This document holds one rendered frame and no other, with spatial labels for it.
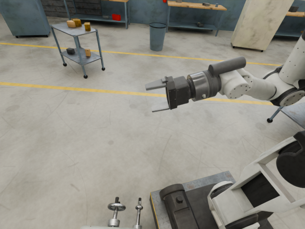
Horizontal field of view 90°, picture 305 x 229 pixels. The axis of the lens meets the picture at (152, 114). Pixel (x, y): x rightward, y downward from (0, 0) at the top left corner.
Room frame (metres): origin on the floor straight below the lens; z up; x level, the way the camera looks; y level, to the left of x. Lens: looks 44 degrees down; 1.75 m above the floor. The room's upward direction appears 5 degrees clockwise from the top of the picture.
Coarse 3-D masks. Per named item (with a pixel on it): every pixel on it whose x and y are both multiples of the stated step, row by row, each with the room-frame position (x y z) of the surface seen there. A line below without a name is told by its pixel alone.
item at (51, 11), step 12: (48, 0) 7.07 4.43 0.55; (60, 0) 7.06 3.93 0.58; (72, 0) 7.09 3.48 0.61; (84, 0) 7.10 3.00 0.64; (96, 0) 7.11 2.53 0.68; (48, 12) 7.07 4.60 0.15; (60, 12) 7.08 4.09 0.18; (72, 12) 7.09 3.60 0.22; (84, 12) 7.10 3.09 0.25; (96, 12) 7.11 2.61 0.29
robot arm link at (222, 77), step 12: (228, 60) 0.43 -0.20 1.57; (240, 60) 0.42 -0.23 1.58; (204, 72) 0.42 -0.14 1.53; (216, 72) 0.40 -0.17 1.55; (228, 72) 0.43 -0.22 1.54; (216, 84) 0.39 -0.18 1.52; (228, 84) 0.39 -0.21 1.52; (240, 84) 0.37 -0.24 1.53; (228, 96) 0.38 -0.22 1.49; (240, 96) 0.39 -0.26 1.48
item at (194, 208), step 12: (180, 192) 0.40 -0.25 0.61; (192, 192) 0.43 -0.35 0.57; (204, 192) 0.43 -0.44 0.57; (168, 204) 0.33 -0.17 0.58; (180, 204) 0.32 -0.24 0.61; (192, 204) 0.34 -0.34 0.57; (204, 204) 0.35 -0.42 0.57; (168, 216) 0.28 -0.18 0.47; (180, 216) 0.26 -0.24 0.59; (192, 216) 0.27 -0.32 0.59; (204, 216) 0.28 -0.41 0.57; (264, 216) 0.27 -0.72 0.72; (180, 228) 0.20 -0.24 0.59; (192, 228) 0.20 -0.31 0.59; (204, 228) 0.21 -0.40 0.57; (216, 228) 0.22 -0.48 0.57; (264, 228) 0.24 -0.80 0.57
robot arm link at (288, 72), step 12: (300, 36) 0.51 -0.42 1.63; (300, 48) 0.48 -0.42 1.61; (288, 60) 0.51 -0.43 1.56; (300, 60) 0.47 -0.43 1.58; (276, 72) 0.55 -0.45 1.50; (288, 72) 0.49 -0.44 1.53; (300, 72) 0.46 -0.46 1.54; (300, 84) 0.45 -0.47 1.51; (288, 96) 0.44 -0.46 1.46; (300, 96) 0.45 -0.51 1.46
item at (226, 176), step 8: (208, 176) 0.64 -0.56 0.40; (216, 176) 0.64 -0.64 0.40; (224, 176) 0.65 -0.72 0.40; (232, 176) 0.66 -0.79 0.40; (184, 184) 0.54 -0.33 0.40; (192, 184) 0.55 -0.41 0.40; (200, 184) 0.56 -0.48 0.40; (152, 192) 0.46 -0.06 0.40; (152, 200) 0.40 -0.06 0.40; (160, 200) 0.40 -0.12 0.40; (152, 208) 0.37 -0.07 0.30; (160, 208) 0.35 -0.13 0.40; (160, 216) 0.29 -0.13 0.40; (160, 224) 0.24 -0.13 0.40; (168, 224) 0.25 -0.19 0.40
